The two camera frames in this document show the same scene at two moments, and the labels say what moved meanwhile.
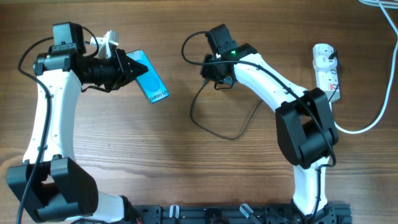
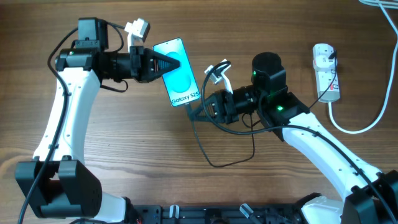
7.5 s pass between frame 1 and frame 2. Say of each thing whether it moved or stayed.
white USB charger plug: stayed
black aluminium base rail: stayed
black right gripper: moved
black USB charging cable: moved
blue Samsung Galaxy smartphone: moved
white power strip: stayed
